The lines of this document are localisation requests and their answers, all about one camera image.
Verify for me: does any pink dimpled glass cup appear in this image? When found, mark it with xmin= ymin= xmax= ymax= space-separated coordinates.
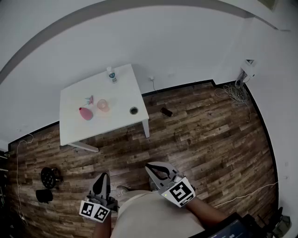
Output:
xmin=97 ymin=99 xmax=110 ymax=112

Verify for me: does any red pink bottle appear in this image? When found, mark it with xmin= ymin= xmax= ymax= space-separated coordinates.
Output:
xmin=78 ymin=106 xmax=94 ymax=121

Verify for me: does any person's right forearm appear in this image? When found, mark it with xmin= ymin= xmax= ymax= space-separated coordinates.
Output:
xmin=186 ymin=198 xmax=228 ymax=231

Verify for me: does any small clear white-capped bottle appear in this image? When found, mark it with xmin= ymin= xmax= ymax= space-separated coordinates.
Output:
xmin=106 ymin=66 xmax=118 ymax=84

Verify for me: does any white floor cable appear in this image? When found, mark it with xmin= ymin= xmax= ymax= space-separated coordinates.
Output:
xmin=15 ymin=133 xmax=34 ymax=226
xmin=213 ymin=181 xmax=279 ymax=209

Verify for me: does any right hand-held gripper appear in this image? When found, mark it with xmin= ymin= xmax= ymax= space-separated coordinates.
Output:
xmin=145 ymin=161 xmax=196 ymax=208

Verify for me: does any white square table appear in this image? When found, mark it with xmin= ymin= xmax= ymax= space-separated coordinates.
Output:
xmin=59 ymin=64 xmax=150 ymax=153

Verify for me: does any person's left forearm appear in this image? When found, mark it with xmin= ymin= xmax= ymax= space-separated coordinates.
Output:
xmin=93 ymin=220 xmax=113 ymax=238

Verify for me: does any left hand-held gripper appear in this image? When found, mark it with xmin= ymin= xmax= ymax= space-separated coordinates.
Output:
xmin=79 ymin=172 xmax=118 ymax=224

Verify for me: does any white wall box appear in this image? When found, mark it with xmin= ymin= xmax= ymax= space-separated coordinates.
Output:
xmin=240 ymin=59 xmax=256 ymax=79

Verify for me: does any black round perforated stool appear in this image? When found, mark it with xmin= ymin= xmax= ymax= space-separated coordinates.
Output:
xmin=41 ymin=166 xmax=64 ymax=189

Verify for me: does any person's left shoe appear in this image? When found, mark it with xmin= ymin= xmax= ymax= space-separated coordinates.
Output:
xmin=115 ymin=185 xmax=129 ymax=198

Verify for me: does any person's beige shirt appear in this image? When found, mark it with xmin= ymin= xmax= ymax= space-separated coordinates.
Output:
xmin=111 ymin=189 xmax=205 ymax=238

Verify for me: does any tangled white cable bundle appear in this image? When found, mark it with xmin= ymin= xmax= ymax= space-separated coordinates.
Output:
xmin=214 ymin=79 xmax=253 ymax=123

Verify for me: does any black cylindrical bin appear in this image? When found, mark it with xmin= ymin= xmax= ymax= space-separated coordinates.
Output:
xmin=35 ymin=189 xmax=54 ymax=204

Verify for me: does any grey-green bag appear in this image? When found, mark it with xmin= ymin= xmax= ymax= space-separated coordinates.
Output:
xmin=271 ymin=206 xmax=292 ymax=238

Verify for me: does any black metal rack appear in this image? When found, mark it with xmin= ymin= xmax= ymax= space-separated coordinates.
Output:
xmin=0 ymin=150 xmax=10 ymax=210

